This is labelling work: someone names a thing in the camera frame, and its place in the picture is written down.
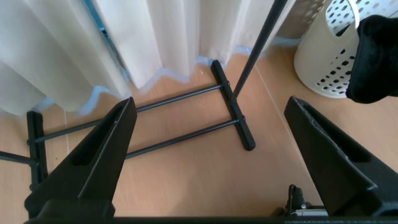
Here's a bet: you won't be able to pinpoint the beige curtain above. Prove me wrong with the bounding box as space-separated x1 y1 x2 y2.
0 0 330 116

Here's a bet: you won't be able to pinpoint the black shorts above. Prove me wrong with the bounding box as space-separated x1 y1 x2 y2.
345 14 398 105

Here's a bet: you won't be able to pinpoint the black clothes rack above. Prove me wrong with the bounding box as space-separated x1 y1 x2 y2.
0 0 289 191

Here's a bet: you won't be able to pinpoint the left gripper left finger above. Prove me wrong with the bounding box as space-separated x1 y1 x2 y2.
24 96 137 218

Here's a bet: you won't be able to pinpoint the white laundry basket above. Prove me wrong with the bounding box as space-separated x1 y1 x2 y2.
293 0 398 99

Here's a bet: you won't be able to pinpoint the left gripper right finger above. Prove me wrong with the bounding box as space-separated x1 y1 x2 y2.
284 95 398 217

